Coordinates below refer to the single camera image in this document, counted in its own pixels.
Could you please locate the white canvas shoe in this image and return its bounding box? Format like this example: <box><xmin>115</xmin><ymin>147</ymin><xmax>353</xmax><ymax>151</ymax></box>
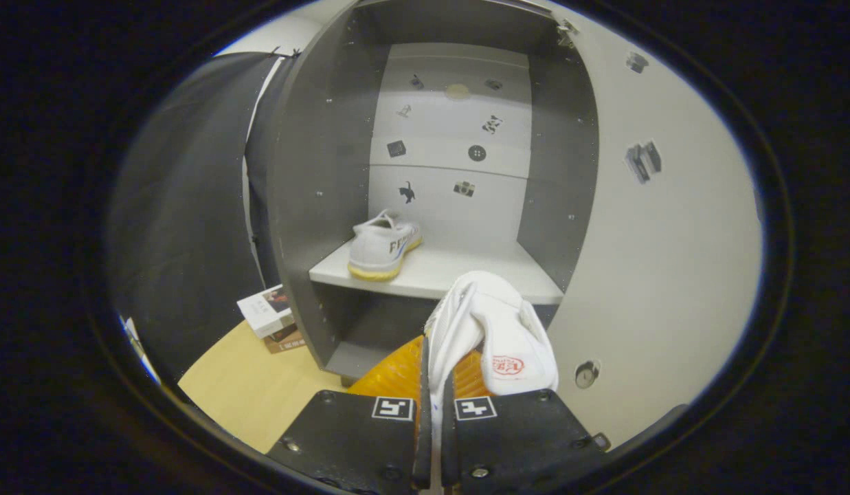
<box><xmin>425</xmin><ymin>270</ymin><xmax>559</xmax><ymax>441</ymax></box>
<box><xmin>347</xmin><ymin>209</ymin><xmax>423</xmax><ymax>282</ymax></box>

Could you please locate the white and blue clutter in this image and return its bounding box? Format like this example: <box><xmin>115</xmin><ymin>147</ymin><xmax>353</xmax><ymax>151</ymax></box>
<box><xmin>122</xmin><ymin>316</ymin><xmax>161</xmax><ymax>386</ymax></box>

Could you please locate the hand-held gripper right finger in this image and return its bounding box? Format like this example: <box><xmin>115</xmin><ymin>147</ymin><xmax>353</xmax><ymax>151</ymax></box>
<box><xmin>440</xmin><ymin>351</ymin><xmax>611</xmax><ymax>490</ymax></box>

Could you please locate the brown book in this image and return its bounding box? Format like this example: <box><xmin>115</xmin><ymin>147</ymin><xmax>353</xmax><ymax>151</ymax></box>
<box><xmin>263</xmin><ymin>324</ymin><xmax>305</xmax><ymax>354</ymax></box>

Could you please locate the black backdrop cloth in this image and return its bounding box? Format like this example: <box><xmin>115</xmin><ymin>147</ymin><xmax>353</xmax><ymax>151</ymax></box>
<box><xmin>109</xmin><ymin>52</ymin><xmax>295</xmax><ymax>386</ymax></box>

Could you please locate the white printed box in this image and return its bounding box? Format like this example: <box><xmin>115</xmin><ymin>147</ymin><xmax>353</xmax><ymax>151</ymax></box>
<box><xmin>236</xmin><ymin>285</ymin><xmax>296</xmax><ymax>339</ymax></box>

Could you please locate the grey shoe cabinet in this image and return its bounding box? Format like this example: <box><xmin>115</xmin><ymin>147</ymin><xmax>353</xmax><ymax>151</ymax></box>
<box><xmin>267</xmin><ymin>0</ymin><xmax>601</xmax><ymax>386</ymax></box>

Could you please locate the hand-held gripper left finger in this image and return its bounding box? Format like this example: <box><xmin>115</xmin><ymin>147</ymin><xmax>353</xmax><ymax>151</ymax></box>
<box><xmin>267</xmin><ymin>335</ymin><xmax>432</xmax><ymax>492</ymax></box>

